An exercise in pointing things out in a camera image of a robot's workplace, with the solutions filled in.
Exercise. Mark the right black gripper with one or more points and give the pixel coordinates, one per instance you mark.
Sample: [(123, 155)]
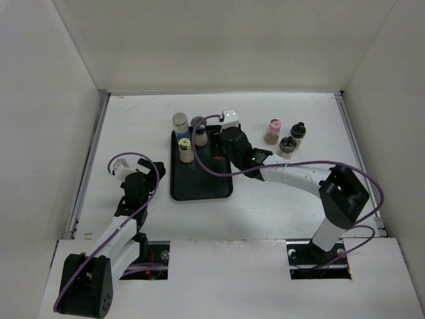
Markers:
[(217, 138)]

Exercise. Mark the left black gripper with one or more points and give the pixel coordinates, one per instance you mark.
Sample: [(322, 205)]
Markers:
[(152, 181)]

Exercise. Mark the clear dome cap spice bottle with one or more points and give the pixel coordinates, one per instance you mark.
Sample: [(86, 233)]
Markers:
[(200, 138)]

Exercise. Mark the yellow cap sauce bottle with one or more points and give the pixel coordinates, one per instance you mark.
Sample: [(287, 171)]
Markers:
[(186, 154)]

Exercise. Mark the blue label silver cap bottle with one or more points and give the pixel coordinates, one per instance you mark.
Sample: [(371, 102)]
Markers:
[(181, 127)]

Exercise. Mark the pink cap spice bottle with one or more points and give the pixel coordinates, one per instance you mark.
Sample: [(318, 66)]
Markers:
[(272, 133)]

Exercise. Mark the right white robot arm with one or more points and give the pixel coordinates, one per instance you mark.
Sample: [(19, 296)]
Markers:
[(341, 193)]

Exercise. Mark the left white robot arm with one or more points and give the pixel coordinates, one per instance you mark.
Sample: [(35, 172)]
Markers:
[(122, 250)]

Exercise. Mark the black knob cap bottle front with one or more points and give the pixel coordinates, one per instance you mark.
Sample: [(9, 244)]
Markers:
[(286, 147)]

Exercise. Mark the black knob cap bottle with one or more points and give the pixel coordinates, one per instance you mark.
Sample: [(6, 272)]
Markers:
[(298, 132), (286, 147)]

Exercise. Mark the black knob cap bottle rear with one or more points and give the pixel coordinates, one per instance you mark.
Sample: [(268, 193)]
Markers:
[(298, 132)]

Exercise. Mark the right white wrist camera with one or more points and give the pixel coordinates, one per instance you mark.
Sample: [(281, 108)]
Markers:
[(229, 118)]

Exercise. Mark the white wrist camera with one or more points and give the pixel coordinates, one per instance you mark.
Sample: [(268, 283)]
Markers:
[(229, 118), (121, 169)]

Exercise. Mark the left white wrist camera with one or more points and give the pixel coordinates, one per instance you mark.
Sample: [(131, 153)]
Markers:
[(121, 169)]

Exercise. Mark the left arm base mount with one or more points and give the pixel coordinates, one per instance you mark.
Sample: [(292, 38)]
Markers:
[(152, 264)]

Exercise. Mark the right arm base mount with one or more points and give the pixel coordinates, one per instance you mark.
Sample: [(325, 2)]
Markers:
[(307, 262)]

